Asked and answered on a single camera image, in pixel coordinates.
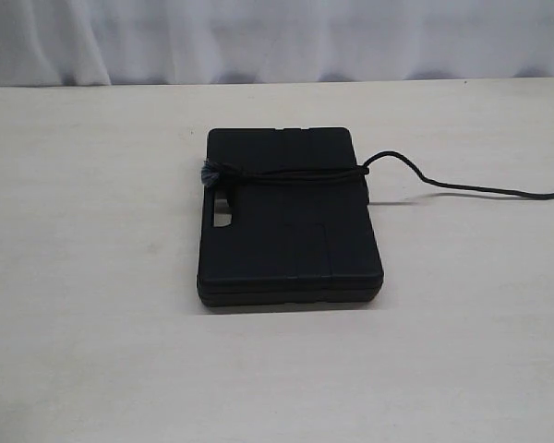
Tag black plastic carry case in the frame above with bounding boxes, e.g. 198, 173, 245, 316
197, 127, 384, 307

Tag black cord with frayed knot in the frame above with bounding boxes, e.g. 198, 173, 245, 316
199, 150, 554, 202

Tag white backdrop curtain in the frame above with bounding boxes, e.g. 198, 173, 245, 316
0, 1, 554, 87

